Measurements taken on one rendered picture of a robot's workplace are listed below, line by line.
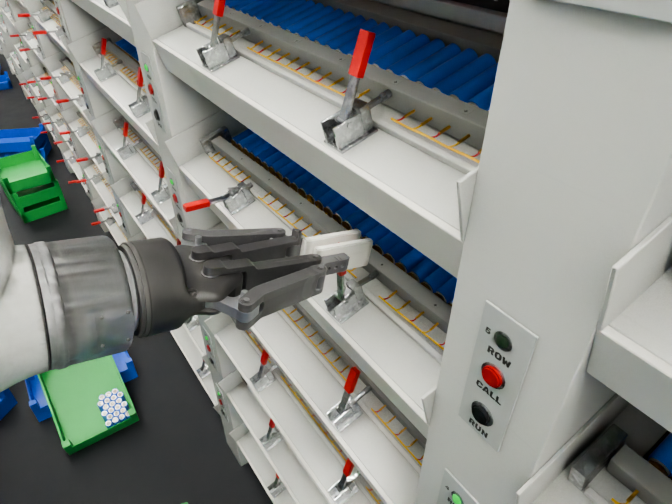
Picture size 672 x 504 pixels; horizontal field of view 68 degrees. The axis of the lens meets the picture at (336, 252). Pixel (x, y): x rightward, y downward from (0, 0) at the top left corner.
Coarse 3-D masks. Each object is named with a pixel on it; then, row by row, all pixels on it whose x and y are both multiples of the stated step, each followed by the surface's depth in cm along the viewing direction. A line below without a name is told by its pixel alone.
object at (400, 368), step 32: (192, 128) 82; (224, 128) 84; (192, 160) 84; (224, 160) 82; (224, 192) 76; (256, 224) 69; (384, 288) 56; (320, 320) 58; (352, 320) 54; (384, 320) 53; (416, 320) 52; (352, 352) 54; (384, 352) 51; (416, 352) 50; (384, 384) 50; (416, 384) 48; (416, 416) 46
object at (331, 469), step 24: (216, 336) 108; (240, 336) 106; (240, 360) 102; (264, 360) 93; (264, 384) 96; (288, 384) 96; (264, 408) 94; (288, 408) 92; (288, 432) 89; (312, 432) 88; (312, 456) 85; (336, 456) 84; (336, 480) 82; (360, 480) 81
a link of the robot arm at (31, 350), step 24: (0, 216) 32; (0, 240) 31; (0, 264) 30; (24, 264) 32; (0, 288) 30; (24, 288) 31; (0, 312) 30; (24, 312) 31; (0, 336) 30; (24, 336) 31; (0, 360) 30; (24, 360) 31; (48, 360) 33; (0, 384) 31
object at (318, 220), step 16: (224, 144) 81; (240, 160) 77; (256, 176) 73; (272, 176) 72; (272, 192) 71; (288, 192) 68; (272, 208) 69; (288, 208) 69; (304, 208) 65; (320, 224) 63; (336, 224) 62; (384, 272) 55; (400, 272) 54; (400, 288) 53; (416, 288) 52; (416, 304) 52; (432, 304) 50; (448, 304) 50; (432, 320) 51; (448, 320) 49
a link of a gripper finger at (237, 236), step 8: (184, 232) 45; (192, 232) 46; (200, 232) 46; (208, 232) 46; (216, 232) 47; (224, 232) 47; (232, 232) 47; (240, 232) 47; (248, 232) 48; (256, 232) 48; (264, 232) 48; (272, 232) 49; (280, 232) 49; (192, 240) 46; (208, 240) 46; (216, 240) 46; (224, 240) 47; (232, 240) 47; (240, 240) 47; (248, 240) 48; (256, 240) 48
